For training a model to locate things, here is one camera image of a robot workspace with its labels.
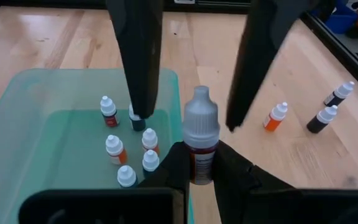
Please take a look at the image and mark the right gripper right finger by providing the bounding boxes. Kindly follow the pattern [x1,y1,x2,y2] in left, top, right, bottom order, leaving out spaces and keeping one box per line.
[213,141,295,224]

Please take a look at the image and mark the small orange food coloring bottle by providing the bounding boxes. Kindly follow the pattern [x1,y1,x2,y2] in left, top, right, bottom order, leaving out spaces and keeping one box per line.
[105,134,128,166]
[262,101,288,133]
[141,128,160,156]

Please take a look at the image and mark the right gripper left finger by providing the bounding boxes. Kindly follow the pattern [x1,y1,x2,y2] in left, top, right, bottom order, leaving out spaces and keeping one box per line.
[138,141,191,224]

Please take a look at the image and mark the teal translucent plastic bin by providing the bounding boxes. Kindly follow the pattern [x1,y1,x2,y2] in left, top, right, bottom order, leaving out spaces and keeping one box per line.
[0,67,195,224]

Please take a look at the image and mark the blue plastic tote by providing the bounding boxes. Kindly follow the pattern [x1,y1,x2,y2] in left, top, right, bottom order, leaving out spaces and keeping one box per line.
[311,0,358,34]

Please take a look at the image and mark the small red food coloring bottle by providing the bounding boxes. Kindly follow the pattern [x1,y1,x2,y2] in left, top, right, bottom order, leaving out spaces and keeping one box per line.
[99,95,120,128]
[181,85,221,186]

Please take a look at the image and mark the black aluminium table frame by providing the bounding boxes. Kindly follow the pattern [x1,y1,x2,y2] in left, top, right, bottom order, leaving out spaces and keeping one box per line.
[0,0,358,102]

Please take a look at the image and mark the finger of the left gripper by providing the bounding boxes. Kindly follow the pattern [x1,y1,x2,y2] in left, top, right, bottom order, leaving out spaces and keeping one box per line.
[106,0,164,119]
[225,0,323,133]

